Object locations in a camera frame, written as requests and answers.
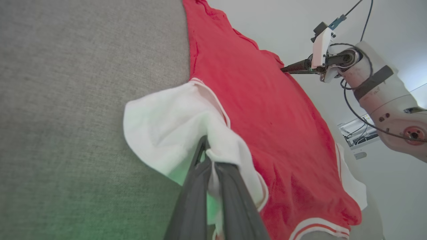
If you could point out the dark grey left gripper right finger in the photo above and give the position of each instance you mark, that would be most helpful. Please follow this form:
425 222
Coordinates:
238 206

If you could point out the small grey wall fitting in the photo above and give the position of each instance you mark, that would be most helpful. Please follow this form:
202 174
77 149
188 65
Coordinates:
360 155

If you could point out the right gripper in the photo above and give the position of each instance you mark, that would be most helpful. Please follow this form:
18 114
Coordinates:
338 60

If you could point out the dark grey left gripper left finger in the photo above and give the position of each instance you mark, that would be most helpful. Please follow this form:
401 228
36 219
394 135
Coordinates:
193 203

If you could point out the red and white shirt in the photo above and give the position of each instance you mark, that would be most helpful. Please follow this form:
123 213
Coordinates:
260 110

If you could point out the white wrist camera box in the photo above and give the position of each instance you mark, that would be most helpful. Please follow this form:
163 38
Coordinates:
322 46

